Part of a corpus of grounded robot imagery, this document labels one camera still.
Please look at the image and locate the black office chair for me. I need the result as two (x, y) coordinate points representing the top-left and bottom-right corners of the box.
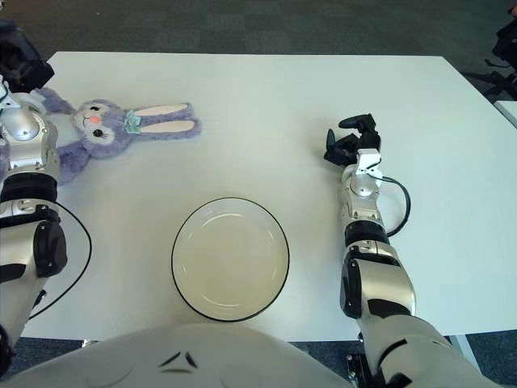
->
(462, 15), (517, 98)

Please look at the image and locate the white plate with black rim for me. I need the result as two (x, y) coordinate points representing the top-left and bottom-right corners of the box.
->
(170, 196), (291, 323)

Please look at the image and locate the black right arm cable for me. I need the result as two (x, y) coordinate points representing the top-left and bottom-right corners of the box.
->
(379, 175), (412, 238)

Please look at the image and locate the purple plush bunny doll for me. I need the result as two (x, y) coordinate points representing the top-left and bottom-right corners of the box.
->
(0, 86), (202, 188)

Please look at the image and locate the white table leg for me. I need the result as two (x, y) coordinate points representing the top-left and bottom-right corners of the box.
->
(448, 334), (485, 385)

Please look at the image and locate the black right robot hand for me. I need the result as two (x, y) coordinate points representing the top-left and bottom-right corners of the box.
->
(322, 113), (381, 167)

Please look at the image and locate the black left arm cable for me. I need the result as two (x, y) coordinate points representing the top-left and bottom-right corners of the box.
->
(27, 201), (92, 320)

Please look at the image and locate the silver robot torso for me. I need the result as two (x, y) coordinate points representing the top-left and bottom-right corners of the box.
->
(0, 322), (352, 388)

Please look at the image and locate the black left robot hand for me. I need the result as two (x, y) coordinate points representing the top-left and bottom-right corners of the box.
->
(0, 19), (56, 94)

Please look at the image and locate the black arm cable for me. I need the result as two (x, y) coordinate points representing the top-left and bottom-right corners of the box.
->
(27, 201), (92, 320)
(379, 175), (412, 238)

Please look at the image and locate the white neighbouring table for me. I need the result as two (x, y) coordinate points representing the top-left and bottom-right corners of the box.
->
(494, 99), (517, 130)

